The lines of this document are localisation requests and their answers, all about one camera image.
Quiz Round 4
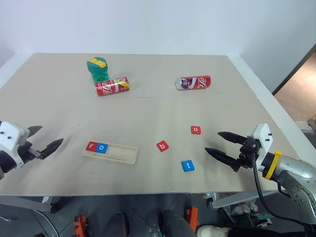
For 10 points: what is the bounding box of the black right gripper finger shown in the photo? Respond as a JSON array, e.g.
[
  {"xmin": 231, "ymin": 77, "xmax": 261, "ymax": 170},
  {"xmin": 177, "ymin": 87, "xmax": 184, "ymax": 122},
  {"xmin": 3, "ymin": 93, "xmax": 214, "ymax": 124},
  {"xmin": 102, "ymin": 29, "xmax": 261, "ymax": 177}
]
[
  {"xmin": 217, "ymin": 131, "xmax": 247, "ymax": 147},
  {"xmin": 204, "ymin": 147, "xmax": 241, "ymax": 173}
]

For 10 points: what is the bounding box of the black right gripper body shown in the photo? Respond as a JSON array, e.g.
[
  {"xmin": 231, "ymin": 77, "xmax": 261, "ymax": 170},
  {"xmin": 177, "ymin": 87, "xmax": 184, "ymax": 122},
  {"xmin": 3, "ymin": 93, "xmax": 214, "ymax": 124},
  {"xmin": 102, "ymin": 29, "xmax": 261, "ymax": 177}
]
[{"xmin": 237, "ymin": 137, "xmax": 260, "ymax": 171}]

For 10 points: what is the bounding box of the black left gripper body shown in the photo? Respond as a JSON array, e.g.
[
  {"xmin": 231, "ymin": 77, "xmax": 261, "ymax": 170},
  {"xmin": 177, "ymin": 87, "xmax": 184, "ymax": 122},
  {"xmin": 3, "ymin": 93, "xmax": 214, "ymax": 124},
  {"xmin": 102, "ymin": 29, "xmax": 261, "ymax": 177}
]
[{"xmin": 17, "ymin": 141, "xmax": 41, "ymax": 165}]

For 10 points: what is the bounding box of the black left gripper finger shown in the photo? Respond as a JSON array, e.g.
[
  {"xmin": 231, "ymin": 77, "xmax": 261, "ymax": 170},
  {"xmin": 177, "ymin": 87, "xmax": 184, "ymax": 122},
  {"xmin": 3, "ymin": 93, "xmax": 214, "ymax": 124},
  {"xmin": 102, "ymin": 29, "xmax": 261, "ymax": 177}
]
[
  {"xmin": 39, "ymin": 138, "xmax": 64, "ymax": 160},
  {"xmin": 27, "ymin": 125, "xmax": 43, "ymax": 140}
]

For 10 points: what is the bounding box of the blue tile letter t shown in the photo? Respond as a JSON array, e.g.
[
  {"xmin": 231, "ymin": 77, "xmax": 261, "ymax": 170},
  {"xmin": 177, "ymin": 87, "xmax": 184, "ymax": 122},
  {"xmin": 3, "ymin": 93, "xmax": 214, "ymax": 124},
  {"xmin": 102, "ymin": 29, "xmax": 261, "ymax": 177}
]
[{"xmin": 180, "ymin": 160, "xmax": 196, "ymax": 173}]

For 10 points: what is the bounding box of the red tile letter r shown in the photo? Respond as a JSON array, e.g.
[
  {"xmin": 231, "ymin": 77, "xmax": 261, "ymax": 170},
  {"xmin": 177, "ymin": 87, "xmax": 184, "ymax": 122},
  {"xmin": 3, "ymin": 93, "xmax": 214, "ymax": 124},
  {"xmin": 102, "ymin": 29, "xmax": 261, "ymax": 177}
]
[{"xmin": 85, "ymin": 141, "xmax": 98, "ymax": 153}]

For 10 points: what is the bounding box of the blue tile letter o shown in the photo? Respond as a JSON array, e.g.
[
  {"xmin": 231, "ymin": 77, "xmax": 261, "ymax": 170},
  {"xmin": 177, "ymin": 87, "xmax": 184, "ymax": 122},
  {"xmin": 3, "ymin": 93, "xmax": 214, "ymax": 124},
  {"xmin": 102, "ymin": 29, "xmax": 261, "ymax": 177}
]
[{"xmin": 95, "ymin": 142, "xmax": 110, "ymax": 154}]

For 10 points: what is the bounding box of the red tile letter b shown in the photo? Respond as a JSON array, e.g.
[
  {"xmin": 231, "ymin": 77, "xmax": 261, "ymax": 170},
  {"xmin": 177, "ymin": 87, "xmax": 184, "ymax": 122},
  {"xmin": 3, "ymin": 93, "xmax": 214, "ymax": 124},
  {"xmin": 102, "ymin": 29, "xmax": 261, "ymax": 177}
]
[{"xmin": 156, "ymin": 140, "xmax": 170, "ymax": 153}]

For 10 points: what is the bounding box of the wooden letter tray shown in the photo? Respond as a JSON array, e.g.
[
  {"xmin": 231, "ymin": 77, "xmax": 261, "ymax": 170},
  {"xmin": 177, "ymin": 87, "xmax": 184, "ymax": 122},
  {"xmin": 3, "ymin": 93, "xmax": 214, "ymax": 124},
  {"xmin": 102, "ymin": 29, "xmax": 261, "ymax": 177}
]
[{"xmin": 82, "ymin": 140, "xmax": 139, "ymax": 165}]

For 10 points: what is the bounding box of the clutter under table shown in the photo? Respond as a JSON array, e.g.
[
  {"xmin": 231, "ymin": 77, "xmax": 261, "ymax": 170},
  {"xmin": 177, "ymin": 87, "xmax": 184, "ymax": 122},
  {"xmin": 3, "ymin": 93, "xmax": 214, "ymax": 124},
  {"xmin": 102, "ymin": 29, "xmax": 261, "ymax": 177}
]
[{"xmin": 223, "ymin": 199, "xmax": 274, "ymax": 230}]

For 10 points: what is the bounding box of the red can with blue emblem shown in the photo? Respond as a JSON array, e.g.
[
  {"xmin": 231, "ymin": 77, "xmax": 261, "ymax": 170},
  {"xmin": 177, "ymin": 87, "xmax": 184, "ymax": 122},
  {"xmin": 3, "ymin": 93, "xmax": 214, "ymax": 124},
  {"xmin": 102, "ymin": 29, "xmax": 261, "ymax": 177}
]
[{"xmin": 175, "ymin": 75, "xmax": 212, "ymax": 91}]

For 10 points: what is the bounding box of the orange and black device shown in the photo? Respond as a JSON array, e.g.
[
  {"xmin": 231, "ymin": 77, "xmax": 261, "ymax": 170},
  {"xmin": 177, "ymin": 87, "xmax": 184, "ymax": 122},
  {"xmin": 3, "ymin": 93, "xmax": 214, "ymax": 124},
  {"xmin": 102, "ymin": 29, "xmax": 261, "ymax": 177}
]
[
  {"xmin": 186, "ymin": 206, "xmax": 199, "ymax": 232},
  {"xmin": 73, "ymin": 214, "xmax": 89, "ymax": 237}
]

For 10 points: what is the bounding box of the white fuzzy object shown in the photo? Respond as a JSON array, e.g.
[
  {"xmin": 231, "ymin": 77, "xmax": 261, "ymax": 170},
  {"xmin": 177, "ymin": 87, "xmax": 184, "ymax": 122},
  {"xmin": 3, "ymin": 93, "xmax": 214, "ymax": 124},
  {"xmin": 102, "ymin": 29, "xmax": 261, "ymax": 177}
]
[{"xmin": 196, "ymin": 225, "xmax": 232, "ymax": 237}]

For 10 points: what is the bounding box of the dark rounded shape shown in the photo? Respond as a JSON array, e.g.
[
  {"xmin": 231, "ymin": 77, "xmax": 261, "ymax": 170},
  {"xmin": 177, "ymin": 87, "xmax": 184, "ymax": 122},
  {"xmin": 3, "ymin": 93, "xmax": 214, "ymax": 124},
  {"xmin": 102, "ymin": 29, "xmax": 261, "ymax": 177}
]
[
  {"xmin": 159, "ymin": 209, "xmax": 198, "ymax": 237},
  {"xmin": 108, "ymin": 211, "xmax": 130, "ymax": 237}
]

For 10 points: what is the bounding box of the beige table cover sheet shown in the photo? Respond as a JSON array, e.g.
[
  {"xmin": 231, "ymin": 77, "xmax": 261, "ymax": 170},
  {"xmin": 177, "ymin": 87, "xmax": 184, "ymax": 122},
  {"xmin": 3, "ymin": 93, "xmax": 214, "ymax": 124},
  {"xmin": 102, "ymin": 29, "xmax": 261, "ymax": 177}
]
[{"xmin": 0, "ymin": 52, "xmax": 307, "ymax": 198}]

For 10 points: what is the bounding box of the red can with yellow stripes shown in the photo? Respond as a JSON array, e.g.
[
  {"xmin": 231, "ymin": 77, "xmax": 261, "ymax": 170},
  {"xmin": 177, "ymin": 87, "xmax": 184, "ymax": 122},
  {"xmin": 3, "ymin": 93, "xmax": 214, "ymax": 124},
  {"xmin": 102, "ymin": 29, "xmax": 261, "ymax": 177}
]
[{"xmin": 94, "ymin": 76, "xmax": 131, "ymax": 97}]

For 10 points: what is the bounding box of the green and yellow toy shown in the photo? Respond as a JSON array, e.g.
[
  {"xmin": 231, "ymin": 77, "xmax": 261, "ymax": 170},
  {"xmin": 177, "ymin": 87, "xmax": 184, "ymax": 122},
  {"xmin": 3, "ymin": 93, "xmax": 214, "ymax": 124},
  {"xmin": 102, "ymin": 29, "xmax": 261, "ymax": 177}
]
[{"xmin": 86, "ymin": 56, "xmax": 110, "ymax": 83}]

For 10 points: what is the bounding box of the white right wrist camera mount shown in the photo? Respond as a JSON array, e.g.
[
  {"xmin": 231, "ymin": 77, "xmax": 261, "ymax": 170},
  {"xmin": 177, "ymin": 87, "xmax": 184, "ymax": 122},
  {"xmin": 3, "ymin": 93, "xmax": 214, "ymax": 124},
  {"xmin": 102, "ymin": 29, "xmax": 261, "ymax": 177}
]
[{"xmin": 246, "ymin": 123, "xmax": 274, "ymax": 171}]

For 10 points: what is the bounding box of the yellow wrist ring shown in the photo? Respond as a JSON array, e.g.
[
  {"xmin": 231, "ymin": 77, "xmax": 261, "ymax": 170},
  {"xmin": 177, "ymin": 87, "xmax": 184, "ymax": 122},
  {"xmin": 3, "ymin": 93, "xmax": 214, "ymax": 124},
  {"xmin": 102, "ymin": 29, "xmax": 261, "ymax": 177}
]
[{"xmin": 262, "ymin": 150, "xmax": 283, "ymax": 180}]

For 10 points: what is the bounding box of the grey metal table frame bar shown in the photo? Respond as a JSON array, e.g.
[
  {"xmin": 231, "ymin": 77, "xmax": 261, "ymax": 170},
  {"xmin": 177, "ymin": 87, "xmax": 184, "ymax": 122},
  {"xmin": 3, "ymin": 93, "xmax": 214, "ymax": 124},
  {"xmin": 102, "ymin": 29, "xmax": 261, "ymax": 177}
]
[
  {"xmin": 0, "ymin": 196, "xmax": 60, "ymax": 213},
  {"xmin": 209, "ymin": 189, "xmax": 281, "ymax": 210}
]

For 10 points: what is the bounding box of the dark door frame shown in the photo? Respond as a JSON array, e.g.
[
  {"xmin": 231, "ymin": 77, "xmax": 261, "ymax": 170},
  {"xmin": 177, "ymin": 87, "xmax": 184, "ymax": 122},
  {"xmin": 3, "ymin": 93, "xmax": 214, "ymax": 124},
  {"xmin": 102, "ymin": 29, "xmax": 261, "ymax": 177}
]
[{"xmin": 272, "ymin": 42, "xmax": 316, "ymax": 95}]

